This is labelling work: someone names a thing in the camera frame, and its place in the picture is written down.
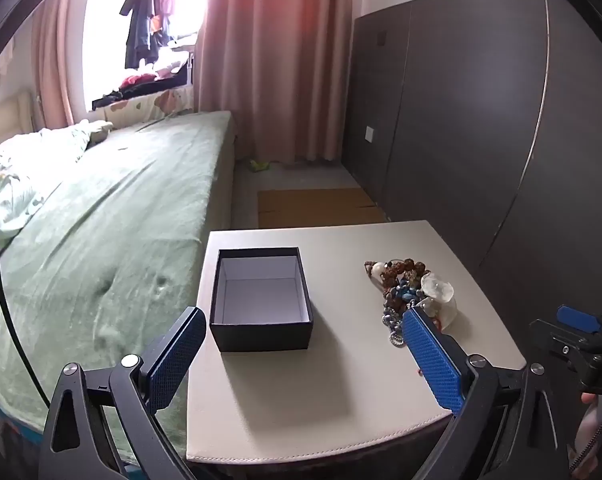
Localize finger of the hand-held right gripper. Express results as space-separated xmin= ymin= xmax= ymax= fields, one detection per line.
xmin=528 ymin=304 xmax=602 ymax=361

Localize braided gripper cable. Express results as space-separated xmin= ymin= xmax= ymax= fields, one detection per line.
xmin=570 ymin=395 xmax=602 ymax=468

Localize wide pink curtain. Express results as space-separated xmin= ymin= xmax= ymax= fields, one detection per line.
xmin=193 ymin=0 xmax=356 ymax=163

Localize dark grey wardrobe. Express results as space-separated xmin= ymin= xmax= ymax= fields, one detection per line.
xmin=342 ymin=0 xmax=602 ymax=323

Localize grey bead necklace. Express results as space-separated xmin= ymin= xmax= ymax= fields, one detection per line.
xmin=381 ymin=305 xmax=406 ymax=348

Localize bed with green sheet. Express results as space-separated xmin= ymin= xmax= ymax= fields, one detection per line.
xmin=0 ymin=110 xmax=238 ymax=461

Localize white floral quilt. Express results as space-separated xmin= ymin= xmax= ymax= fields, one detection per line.
xmin=0 ymin=120 xmax=114 ymax=248

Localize flat brown cardboard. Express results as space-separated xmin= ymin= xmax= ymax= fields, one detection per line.
xmin=257 ymin=188 xmax=386 ymax=229

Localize pile of mixed jewelry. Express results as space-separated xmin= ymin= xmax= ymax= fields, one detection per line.
xmin=363 ymin=257 xmax=456 ymax=348

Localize beige headboard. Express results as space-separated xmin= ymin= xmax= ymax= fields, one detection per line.
xmin=0 ymin=91 xmax=34 ymax=157

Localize person's right hand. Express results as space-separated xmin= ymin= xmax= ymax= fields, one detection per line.
xmin=573 ymin=392 xmax=602 ymax=461

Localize pile of clothes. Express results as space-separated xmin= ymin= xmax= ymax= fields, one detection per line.
xmin=92 ymin=62 xmax=189 ymax=111

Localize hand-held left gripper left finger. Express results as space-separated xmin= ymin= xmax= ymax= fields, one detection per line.
xmin=40 ymin=306 xmax=208 ymax=480

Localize hanging dark clothes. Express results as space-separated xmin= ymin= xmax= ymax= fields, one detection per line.
xmin=120 ymin=0 xmax=178 ymax=68

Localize black cable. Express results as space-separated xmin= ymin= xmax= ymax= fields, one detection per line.
xmin=0 ymin=195 xmax=52 ymax=408

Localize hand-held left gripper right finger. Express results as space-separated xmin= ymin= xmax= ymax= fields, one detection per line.
xmin=402 ymin=306 xmax=576 ymax=480

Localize narrow pink curtain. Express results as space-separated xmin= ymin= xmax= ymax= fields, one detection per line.
xmin=30 ymin=0 xmax=94 ymax=128

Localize black jewelry box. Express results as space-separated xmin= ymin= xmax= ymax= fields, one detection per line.
xmin=209 ymin=246 xmax=315 ymax=353

